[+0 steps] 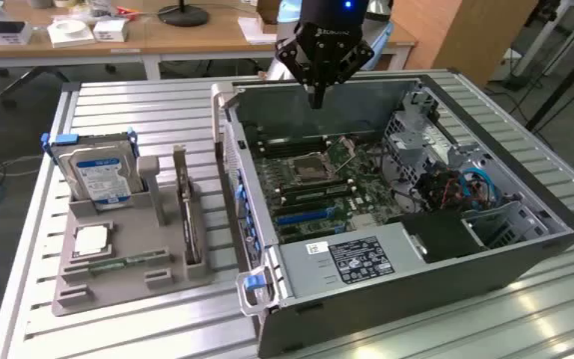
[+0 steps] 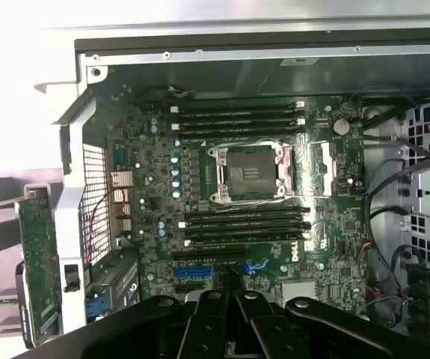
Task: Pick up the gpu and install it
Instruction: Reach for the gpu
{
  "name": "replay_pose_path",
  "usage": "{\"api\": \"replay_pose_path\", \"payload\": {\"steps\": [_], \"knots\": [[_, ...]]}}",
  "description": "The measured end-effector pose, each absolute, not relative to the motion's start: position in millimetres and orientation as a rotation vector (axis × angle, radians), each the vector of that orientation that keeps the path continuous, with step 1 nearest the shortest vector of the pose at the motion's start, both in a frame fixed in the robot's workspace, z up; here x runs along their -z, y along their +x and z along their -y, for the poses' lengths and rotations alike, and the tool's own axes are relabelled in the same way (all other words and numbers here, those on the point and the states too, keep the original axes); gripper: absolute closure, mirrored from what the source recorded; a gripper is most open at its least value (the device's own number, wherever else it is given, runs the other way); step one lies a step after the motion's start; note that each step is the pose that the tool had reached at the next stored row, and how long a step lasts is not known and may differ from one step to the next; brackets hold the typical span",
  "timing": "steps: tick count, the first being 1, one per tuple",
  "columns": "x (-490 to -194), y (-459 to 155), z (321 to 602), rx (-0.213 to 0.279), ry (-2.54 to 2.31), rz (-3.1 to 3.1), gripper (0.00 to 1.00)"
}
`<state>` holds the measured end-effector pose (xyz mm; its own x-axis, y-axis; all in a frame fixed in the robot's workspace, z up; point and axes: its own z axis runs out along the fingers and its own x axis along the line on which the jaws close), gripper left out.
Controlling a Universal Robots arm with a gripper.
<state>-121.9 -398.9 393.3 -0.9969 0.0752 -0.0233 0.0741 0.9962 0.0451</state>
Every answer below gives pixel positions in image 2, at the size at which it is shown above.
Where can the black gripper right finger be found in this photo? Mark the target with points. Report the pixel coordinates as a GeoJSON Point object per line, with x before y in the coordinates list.
{"type": "Point", "coordinates": [259, 329]}

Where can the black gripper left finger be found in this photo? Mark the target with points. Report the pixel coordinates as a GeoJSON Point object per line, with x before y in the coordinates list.
{"type": "Point", "coordinates": [207, 329]}

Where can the short black expansion slot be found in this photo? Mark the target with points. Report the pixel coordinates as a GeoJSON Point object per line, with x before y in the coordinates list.
{"type": "Point", "coordinates": [183, 289]}

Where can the silver chipset heat sink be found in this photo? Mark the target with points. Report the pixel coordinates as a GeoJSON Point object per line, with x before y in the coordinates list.
{"type": "Point", "coordinates": [298, 291]}

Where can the blue expansion slot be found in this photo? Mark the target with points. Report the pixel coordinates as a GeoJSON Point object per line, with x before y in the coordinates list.
{"type": "Point", "coordinates": [192, 271]}

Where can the long black expansion slot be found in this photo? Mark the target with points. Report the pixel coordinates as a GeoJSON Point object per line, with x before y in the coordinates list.
{"type": "Point", "coordinates": [207, 257]}

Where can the RAM slot white latches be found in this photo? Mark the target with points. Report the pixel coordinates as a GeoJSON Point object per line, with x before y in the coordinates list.
{"type": "Point", "coordinates": [187, 242]}
{"type": "Point", "coordinates": [237, 107]}
{"type": "Point", "coordinates": [244, 220]}
{"type": "Point", "coordinates": [237, 123]}

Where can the black printed label plate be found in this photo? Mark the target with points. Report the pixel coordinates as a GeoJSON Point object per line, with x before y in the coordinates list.
{"type": "Point", "coordinates": [121, 288]}

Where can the blue slot clip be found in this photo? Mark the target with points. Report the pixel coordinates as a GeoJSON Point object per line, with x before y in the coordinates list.
{"type": "Point", "coordinates": [95, 308]}

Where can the green motherboard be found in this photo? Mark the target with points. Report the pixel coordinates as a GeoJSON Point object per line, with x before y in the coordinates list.
{"type": "Point", "coordinates": [323, 232]}

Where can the thin metal locking lever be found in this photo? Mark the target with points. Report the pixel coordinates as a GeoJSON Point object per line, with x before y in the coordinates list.
{"type": "Point", "coordinates": [259, 202]}
{"type": "Point", "coordinates": [274, 141]}

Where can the black case lock slider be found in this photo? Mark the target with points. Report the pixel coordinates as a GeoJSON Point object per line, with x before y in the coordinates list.
{"type": "Point", "coordinates": [71, 278]}

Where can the CPU socket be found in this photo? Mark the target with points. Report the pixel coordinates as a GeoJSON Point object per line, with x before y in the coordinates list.
{"type": "Point", "coordinates": [252, 174]}

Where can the silver rear port block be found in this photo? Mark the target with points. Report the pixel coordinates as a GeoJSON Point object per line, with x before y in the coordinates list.
{"type": "Point", "coordinates": [121, 194]}

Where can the silver socket cover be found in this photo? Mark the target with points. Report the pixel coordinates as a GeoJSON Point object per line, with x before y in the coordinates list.
{"type": "Point", "coordinates": [328, 168]}

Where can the teal port connector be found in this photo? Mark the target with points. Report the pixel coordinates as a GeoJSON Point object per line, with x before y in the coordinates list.
{"type": "Point", "coordinates": [121, 155]}

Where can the silver coin battery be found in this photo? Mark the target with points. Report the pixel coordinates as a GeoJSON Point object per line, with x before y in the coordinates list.
{"type": "Point", "coordinates": [341, 127]}

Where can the grey parts rack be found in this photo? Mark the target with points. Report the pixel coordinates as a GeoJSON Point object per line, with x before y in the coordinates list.
{"type": "Point", "coordinates": [5, 185]}

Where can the black open PC case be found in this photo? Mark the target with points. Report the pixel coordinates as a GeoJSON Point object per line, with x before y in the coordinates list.
{"type": "Point", "coordinates": [237, 75]}

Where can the grey expansion card retainer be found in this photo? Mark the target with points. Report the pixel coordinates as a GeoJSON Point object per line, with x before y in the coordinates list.
{"type": "Point", "coordinates": [76, 108]}

